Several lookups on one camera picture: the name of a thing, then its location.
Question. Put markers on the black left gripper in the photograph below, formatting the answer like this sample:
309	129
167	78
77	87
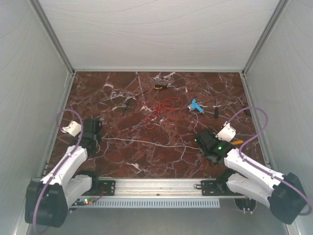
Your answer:
99	137

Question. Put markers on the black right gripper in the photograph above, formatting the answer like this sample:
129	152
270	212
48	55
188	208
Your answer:
213	136

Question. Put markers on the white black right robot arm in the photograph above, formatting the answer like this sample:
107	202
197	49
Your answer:
283	194

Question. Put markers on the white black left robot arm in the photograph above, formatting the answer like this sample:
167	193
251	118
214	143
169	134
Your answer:
48	200

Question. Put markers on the blue plastic tool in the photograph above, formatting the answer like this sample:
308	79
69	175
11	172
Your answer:
195	106

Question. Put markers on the black precision screwdriver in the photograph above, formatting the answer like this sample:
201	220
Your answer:
246	111

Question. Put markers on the yellow black screwdriver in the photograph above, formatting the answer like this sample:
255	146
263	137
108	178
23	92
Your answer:
159	86

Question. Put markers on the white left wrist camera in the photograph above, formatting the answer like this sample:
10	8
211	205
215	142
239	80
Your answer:
72	129

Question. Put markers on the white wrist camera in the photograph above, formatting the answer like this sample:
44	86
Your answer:
227	133
72	129

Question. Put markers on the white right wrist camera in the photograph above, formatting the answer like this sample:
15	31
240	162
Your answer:
227	133

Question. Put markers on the orange handled screwdriver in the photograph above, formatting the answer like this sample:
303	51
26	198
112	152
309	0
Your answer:
237	142

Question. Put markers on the black handled small screwdriver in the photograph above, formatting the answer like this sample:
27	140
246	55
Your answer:
216	112

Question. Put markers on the grey slotted cable duct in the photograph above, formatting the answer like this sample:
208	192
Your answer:
152	203

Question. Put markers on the aluminium front rail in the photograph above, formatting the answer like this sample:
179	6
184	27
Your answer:
163	188

